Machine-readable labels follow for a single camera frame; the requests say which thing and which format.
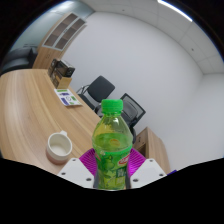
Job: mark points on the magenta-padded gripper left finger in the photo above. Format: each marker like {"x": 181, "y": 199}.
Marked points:
{"x": 76, "y": 171}

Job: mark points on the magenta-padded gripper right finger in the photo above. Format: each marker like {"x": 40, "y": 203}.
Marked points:
{"x": 148, "y": 171}

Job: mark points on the green drink bottle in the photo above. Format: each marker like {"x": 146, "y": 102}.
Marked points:
{"x": 112, "y": 150}

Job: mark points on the wooden side desk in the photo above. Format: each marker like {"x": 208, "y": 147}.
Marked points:
{"x": 153, "y": 146}

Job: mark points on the white and brown cup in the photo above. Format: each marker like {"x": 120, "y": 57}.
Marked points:
{"x": 59, "y": 148}

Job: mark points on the black mesh office chair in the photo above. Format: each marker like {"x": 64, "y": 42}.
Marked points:
{"x": 135, "y": 111}

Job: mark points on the white printed leaflet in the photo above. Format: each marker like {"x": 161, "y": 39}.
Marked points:
{"x": 67, "y": 97}

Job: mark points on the grey padded office chair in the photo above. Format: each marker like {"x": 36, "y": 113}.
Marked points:
{"x": 100, "y": 87}

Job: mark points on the dark brown open box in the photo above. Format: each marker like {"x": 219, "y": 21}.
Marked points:
{"x": 61, "y": 71}

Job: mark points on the dark sofa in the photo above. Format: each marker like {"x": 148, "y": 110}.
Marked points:
{"x": 18, "y": 60}

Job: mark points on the wooden glass-door shelf unit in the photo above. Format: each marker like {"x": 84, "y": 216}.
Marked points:
{"x": 60, "y": 36}

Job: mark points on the long ceiling light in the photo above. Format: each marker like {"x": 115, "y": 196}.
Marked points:
{"x": 175, "y": 10}

